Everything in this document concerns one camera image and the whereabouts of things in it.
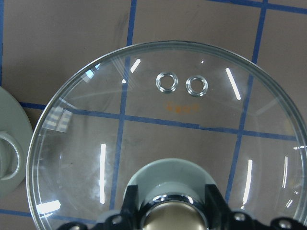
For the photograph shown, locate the glass pot lid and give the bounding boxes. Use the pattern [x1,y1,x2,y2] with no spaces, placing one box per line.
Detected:
[26,41,307,230]

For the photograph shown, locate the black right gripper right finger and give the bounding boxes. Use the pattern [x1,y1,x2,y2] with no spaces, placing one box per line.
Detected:
[205,184,307,230]

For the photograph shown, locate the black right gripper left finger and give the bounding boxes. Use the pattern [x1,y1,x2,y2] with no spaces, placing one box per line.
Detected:
[58,185,139,230]

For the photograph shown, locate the pale green electric pot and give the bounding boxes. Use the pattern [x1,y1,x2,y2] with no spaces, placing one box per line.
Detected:
[0,88,33,198]

